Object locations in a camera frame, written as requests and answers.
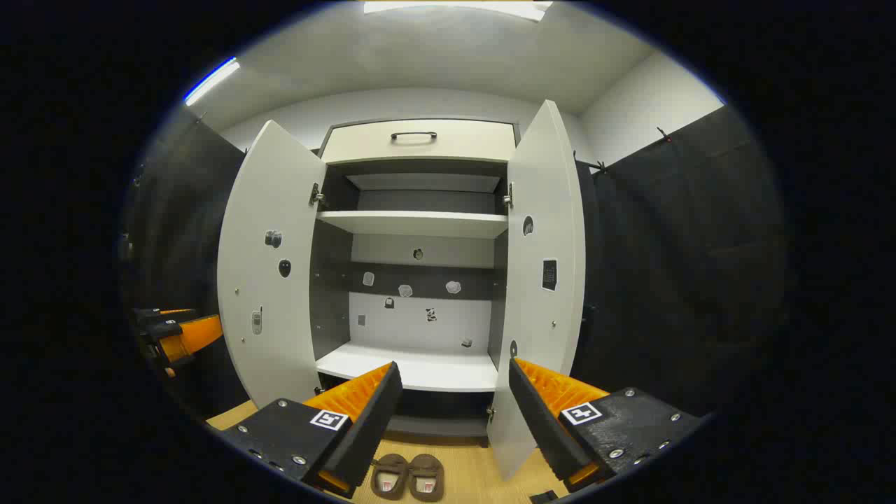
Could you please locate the white cabinet door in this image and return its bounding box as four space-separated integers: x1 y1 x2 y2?
217 119 328 409
486 99 587 482

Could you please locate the black backdrop cloth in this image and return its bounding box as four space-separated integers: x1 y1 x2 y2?
570 105 788 421

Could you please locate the white cabinet shelf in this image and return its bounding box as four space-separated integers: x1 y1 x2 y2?
315 342 499 393
316 210 510 240

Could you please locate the brown fuzzy slipper shoe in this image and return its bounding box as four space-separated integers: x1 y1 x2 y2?
408 454 445 502
371 454 409 500

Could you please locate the ceiling light panel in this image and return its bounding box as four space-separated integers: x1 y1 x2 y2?
183 57 241 107
363 0 554 22

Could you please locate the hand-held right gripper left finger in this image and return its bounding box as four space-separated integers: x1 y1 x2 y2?
219 361 405 500

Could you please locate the white grey shoe cabinet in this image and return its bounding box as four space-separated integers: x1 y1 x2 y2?
217 99 587 482

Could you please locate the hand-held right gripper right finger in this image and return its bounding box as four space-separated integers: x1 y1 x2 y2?
508 357 704 494

